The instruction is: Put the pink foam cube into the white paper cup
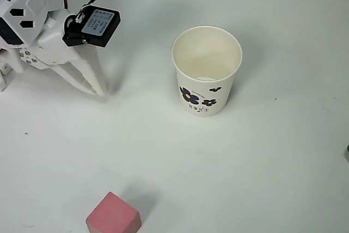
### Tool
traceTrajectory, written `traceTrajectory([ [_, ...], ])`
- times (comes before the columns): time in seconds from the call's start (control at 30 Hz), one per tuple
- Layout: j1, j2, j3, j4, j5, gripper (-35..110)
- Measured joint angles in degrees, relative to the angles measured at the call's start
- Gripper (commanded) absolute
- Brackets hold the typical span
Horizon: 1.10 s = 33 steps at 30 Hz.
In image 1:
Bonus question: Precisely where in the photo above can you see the pink block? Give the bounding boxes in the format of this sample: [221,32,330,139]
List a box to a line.
[85,191,142,233]

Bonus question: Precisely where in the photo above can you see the black camera module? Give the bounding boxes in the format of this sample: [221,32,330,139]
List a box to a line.
[62,5,122,48]

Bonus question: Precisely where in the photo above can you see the white flowered paper cup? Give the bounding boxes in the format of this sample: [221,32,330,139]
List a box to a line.
[171,25,243,117]

